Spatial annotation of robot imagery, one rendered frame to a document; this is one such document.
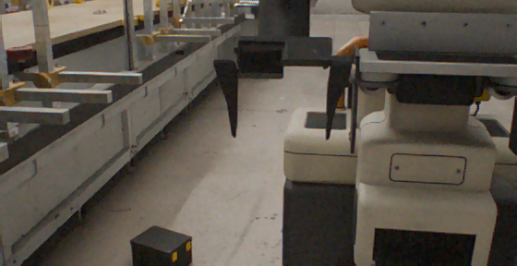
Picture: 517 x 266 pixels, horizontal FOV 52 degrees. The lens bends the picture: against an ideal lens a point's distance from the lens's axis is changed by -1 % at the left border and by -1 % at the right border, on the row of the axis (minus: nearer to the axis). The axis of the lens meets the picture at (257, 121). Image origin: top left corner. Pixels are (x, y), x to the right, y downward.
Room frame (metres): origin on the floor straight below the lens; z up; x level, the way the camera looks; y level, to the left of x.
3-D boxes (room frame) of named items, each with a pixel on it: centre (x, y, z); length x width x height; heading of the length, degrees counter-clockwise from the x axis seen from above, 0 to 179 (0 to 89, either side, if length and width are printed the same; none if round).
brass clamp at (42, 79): (1.71, 0.68, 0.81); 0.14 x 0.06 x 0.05; 172
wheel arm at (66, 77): (1.71, 0.59, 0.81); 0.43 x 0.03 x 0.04; 82
